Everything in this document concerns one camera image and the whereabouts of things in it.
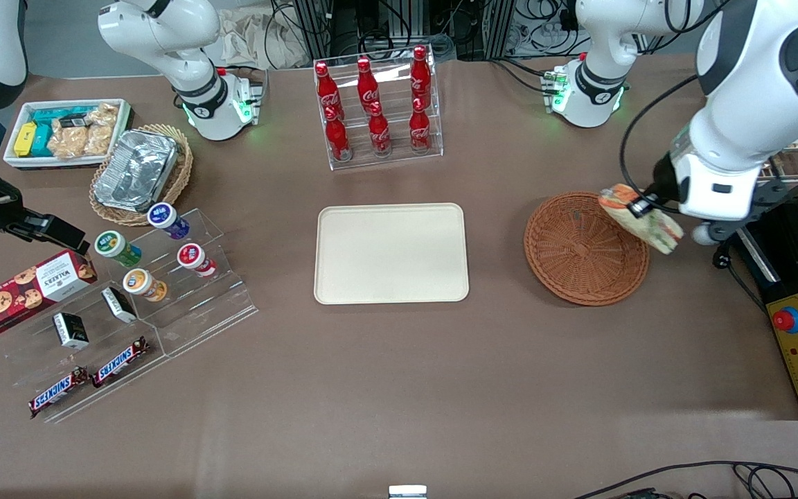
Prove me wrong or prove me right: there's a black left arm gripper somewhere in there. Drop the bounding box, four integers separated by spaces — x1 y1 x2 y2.
626 153 682 216

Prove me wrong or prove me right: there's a triangular sandwich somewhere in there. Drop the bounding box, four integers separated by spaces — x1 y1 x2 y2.
598 184 685 255

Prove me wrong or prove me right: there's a round brown wicker basket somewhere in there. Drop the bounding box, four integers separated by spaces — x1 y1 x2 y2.
524 191 650 306

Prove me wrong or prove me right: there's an aluminium foil tray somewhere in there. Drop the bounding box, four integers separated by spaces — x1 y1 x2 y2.
94 130 179 213

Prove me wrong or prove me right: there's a light oval wicker basket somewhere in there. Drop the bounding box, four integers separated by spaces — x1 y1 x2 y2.
89 124 194 227

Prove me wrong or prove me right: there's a cream rectangular tray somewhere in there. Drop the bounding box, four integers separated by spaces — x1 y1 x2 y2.
313 202 470 306

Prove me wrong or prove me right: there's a green lid yogurt cup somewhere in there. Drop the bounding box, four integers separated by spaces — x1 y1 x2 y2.
94 230 142 268

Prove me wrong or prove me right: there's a red Walkers cookie box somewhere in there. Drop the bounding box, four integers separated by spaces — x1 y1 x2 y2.
0 249 98 339

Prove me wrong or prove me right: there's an orange lid yogurt cup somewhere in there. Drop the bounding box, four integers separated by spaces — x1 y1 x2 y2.
123 268 168 303

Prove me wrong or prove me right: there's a small black white carton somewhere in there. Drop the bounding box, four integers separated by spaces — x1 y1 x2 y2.
53 313 89 350
102 286 138 324

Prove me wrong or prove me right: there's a white plastic snack bin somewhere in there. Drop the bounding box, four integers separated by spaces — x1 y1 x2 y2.
3 98 134 170

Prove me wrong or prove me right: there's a clear bag of crackers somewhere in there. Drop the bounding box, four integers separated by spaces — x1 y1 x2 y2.
48 118 89 159
84 103 120 157

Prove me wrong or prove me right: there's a blue lid yogurt cup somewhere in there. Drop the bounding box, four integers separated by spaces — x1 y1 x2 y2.
148 202 190 240

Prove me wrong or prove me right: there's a teal snack box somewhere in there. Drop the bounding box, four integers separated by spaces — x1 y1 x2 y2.
28 107 93 157

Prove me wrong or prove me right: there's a yellow snack box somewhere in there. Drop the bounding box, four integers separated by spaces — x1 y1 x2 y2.
13 122 38 158

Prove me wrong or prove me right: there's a red lid yogurt cup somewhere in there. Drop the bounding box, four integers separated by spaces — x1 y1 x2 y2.
177 243 217 278

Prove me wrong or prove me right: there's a Snickers chocolate bar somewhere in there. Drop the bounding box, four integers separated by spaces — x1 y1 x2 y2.
28 367 89 419
91 337 150 388

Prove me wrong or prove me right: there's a clear acrylic stepped display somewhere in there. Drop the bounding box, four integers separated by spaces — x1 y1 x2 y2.
11 208 259 424

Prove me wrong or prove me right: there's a black equipment stand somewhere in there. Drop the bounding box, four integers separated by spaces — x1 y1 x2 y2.
731 194 798 421

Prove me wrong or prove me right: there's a red cola bottle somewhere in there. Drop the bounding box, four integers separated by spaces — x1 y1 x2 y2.
325 107 352 162
410 46 432 105
357 58 380 112
368 102 392 157
409 99 432 153
314 61 344 120

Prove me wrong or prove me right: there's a clear acrylic bottle rack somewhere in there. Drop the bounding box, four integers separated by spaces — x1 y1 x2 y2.
313 47 444 171

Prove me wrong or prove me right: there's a beige cloth bag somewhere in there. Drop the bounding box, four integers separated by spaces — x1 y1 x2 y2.
218 8 317 70

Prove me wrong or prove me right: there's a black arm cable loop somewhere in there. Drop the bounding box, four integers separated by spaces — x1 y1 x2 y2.
619 73 701 198

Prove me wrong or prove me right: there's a black cable with plug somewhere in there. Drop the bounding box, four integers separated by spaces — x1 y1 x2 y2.
712 246 770 313

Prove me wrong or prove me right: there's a black floor cable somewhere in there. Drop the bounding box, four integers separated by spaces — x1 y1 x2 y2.
572 461 798 499

